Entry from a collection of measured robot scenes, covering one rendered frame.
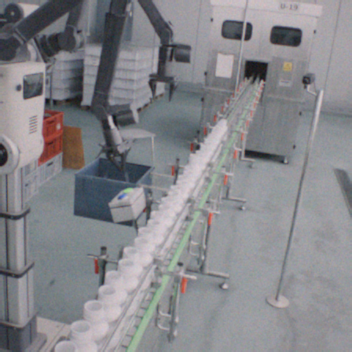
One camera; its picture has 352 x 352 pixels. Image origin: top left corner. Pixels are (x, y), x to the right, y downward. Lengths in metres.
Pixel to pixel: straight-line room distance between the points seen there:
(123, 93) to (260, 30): 3.04
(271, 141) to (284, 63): 1.04
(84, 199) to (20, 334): 0.68
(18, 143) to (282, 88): 4.87
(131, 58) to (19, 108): 6.53
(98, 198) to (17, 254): 0.53
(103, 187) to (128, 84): 6.04
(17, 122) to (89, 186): 0.69
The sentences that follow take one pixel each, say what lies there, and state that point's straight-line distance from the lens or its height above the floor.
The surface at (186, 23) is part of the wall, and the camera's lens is 11.89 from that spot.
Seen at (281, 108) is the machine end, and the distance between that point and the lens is 6.21.
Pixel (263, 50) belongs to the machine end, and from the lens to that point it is 6.15.
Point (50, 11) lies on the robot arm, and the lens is 1.36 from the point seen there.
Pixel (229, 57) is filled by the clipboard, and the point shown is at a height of 1.32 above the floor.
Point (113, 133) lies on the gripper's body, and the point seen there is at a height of 1.31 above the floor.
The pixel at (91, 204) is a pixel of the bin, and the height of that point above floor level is 0.81.
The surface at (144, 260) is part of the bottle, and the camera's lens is 1.13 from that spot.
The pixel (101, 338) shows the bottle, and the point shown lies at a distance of 0.91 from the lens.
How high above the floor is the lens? 1.68
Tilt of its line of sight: 18 degrees down
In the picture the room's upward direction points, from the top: 6 degrees clockwise
